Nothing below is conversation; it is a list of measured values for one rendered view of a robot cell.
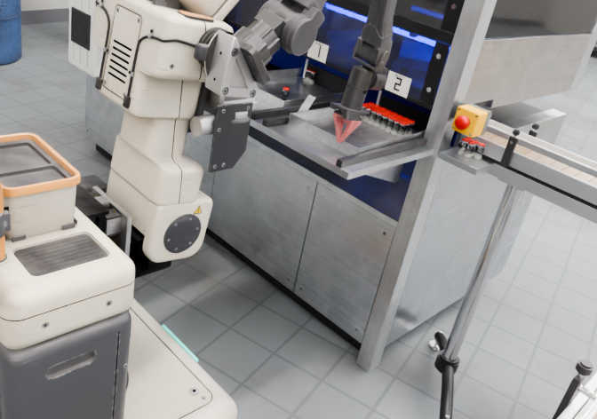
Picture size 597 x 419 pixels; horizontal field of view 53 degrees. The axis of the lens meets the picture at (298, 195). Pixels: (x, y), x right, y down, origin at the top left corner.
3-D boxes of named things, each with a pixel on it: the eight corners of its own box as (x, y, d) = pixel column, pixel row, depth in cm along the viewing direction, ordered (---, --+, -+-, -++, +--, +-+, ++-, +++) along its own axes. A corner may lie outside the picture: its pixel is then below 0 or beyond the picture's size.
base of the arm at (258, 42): (210, 34, 116) (250, 52, 109) (240, 8, 118) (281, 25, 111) (227, 67, 123) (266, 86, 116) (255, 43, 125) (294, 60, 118)
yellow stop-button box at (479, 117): (463, 125, 179) (470, 103, 176) (483, 135, 175) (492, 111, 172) (449, 129, 174) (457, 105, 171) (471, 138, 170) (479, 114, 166)
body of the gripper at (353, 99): (368, 118, 162) (378, 92, 160) (346, 117, 154) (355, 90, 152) (350, 110, 166) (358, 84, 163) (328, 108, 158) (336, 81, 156)
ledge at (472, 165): (461, 150, 189) (463, 145, 188) (497, 167, 182) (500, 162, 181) (437, 157, 180) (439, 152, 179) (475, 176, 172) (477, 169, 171)
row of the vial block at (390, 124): (359, 116, 193) (362, 103, 191) (404, 138, 183) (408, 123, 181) (354, 117, 192) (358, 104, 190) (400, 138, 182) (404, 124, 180)
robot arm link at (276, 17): (248, 22, 117) (267, 34, 115) (283, -9, 120) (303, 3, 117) (258, 55, 125) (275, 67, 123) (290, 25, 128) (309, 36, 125)
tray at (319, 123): (359, 111, 199) (361, 101, 197) (424, 141, 185) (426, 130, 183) (287, 124, 175) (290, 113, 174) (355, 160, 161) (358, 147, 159)
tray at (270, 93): (299, 76, 222) (301, 67, 221) (352, 101, 208) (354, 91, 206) (228, 83, 199) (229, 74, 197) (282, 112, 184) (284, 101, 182)
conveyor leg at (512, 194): (440, 358, 221) (511, 170, 187) (461, 372, 216) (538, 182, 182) (426, 367, 215) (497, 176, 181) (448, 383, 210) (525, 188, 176)
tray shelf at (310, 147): (289, 77, 226) (290, 73, 225) (445, 151, 186) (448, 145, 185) (183, 88, 193) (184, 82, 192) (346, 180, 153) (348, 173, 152)
